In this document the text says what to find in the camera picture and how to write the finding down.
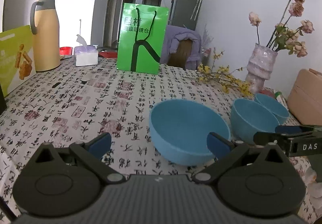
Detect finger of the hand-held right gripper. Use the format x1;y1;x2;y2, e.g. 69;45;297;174
275;125;322;136
253;132;290;156

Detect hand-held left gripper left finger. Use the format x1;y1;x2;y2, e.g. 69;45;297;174
33;132;126;185

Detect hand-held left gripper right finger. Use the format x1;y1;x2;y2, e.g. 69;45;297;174
192;132;288;185

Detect blue bowl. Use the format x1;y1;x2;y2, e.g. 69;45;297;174
149;99;231;166
254;93;290;126
231;98;280;144

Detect green and white packet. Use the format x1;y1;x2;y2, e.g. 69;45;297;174
274;91;287;105

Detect pink ribbed case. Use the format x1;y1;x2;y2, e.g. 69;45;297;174
287;68;322;126

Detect calligraphy printed tablecloth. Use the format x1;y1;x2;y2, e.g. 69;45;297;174
0;55;322;217

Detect yellow flower branch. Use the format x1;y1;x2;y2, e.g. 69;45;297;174
196;48;254;97

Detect pale pink ceramic vase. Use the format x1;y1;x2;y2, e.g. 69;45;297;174
245;43;278;95

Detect white tissue box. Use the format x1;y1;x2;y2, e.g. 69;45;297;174
74;34;99;67

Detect dark red low pot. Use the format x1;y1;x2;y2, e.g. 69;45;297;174
97;49;119;59

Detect wooden chair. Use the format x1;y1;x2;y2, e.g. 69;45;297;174
173;40;194;70

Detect dried pink roses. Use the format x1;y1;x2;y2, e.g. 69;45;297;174
249;0;315;58

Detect dried grass bouquet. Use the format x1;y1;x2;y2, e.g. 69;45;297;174
201;24;214;63

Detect purple jacket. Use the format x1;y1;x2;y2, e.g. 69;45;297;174
160;25;202;70

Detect green paper bag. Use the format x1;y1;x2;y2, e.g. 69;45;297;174
116;3;169;74

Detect yellow thermos jug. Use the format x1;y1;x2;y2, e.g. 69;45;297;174
30;0;61;72

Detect yellow-green snack box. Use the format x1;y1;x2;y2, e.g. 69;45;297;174
0;25;37;97

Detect grey refrigerator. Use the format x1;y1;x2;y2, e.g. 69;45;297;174
168;0;205;31

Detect hanging white umbrella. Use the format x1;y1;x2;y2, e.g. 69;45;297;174
191;0;205;20

